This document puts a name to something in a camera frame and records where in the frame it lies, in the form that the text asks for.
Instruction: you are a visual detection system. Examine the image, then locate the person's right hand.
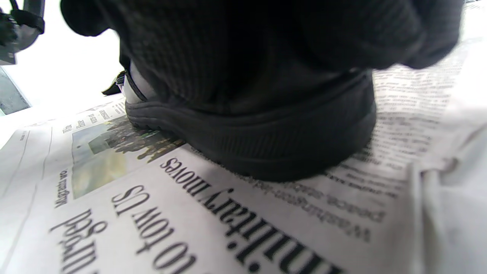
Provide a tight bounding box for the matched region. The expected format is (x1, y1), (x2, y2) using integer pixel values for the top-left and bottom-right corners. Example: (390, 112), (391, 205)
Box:
(60, 0), (465, 115)

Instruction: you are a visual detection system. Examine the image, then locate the printed newspaper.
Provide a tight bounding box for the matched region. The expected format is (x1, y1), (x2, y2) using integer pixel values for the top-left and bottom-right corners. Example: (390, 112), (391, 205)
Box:
(0, 0), (487, 274)

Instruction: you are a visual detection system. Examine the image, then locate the grey hand controller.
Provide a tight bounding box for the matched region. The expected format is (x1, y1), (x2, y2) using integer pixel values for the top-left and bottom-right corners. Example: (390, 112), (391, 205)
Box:
(0, 0), (45, 66)

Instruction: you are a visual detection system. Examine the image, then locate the person's left hand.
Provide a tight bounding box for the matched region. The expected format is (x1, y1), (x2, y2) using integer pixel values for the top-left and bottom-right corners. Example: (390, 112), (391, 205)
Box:
(102, 70), (126, 96)

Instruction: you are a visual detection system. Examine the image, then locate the black leather shoe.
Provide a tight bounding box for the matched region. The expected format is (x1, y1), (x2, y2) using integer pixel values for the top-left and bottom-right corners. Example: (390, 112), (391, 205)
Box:
(116, 63), (377, 182)

